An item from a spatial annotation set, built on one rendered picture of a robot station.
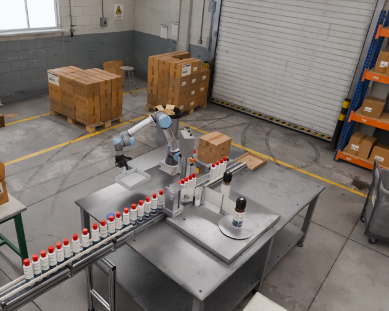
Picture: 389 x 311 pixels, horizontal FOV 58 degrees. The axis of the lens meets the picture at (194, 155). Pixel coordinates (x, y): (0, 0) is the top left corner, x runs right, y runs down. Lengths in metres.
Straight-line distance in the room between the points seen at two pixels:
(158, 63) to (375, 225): 4.77
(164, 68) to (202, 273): 5.08
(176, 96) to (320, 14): 3.01
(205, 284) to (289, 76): 5.45
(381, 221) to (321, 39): 3.70
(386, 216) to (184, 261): 2.69
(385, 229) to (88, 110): 4.84
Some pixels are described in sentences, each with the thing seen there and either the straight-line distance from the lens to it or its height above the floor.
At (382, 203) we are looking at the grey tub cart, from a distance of 4.55.
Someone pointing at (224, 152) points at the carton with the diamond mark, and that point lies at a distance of 3.97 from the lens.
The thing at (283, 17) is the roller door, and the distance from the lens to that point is 7.34.
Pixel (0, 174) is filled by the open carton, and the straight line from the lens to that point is 3.47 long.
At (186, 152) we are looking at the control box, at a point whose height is 1.34.
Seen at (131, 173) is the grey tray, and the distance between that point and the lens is 3.46.
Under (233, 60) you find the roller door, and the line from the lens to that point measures 7.92.
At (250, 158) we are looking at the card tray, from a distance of 4.22.
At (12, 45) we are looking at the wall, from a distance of 8.05.
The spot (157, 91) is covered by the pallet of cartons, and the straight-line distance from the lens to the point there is 7.33.
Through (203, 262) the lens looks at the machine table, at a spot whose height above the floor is 0.83.
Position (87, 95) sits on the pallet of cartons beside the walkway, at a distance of 6.29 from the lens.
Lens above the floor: 2.76
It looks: 28 degrees down
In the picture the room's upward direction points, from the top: 6 degrees clockwise
